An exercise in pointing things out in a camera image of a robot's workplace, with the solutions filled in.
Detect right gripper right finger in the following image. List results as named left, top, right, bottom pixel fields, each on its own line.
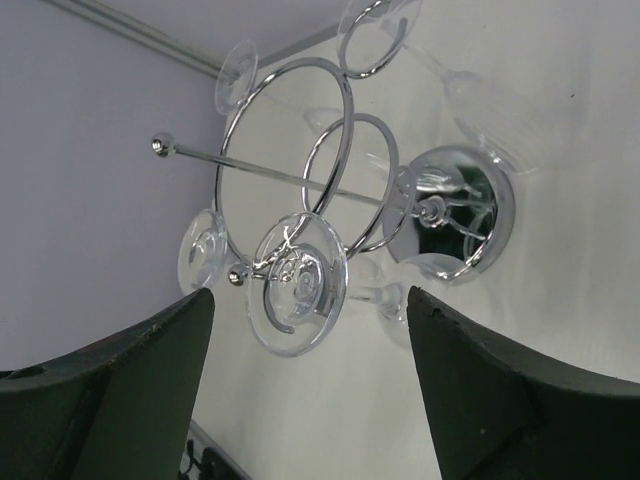
left=407, top=286, right=639, bottom=479

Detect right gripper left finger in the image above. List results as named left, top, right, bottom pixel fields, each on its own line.
left=1, top=289, right=214, bottom=479

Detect chrome wine glass rack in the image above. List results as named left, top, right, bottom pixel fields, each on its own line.
left=151, top=57, right=516, bottom=281

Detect clear wine glass taken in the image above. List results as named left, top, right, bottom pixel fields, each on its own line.
left=246, top=212, right=410, bottom=358

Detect clear wine glass back left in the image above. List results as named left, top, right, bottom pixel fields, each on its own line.
left=214, top=39, right=259, bottom=115

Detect left aluminium frame post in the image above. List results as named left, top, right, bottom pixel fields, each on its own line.
left=54, top=0, right=346, bottom=76

